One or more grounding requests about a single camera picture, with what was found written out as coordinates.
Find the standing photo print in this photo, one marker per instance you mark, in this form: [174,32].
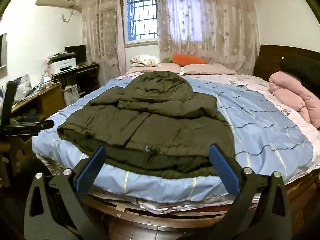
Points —
[23,82]

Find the black computer desk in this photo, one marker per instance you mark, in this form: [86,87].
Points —
[85,77]

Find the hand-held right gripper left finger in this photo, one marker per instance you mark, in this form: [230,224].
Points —
[91,170]

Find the pink floral lace curtain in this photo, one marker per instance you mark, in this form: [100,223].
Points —
[210,25]
[102,35]

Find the white floral pillow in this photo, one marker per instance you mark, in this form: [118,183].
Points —
[145,60]

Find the white printer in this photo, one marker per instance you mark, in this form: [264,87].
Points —
[63,65]

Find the pink pillow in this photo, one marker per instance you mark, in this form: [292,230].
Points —
[207,69]
[160,68]

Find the blue checked bed sheet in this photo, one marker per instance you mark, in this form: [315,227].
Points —
[262,120]

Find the black computer monitor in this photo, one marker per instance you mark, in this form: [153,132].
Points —
[78,53]

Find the barred window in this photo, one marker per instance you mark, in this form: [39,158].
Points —
[141,15]

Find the wooden desk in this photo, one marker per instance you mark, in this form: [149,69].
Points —
[47,102]

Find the wall picture frame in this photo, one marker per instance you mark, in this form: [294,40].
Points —
[3,51]

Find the dark olive hooded padded jacket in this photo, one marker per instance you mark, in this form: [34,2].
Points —
[150,120]

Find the orange carrot plush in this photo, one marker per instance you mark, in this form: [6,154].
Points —
[187,59]

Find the pink folded quilt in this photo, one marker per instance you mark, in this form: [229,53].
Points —
[290,92]

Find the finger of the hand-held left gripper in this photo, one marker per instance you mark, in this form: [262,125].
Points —
[32,127]
[8,105]

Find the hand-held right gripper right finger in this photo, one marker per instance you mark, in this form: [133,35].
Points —
[225,172]

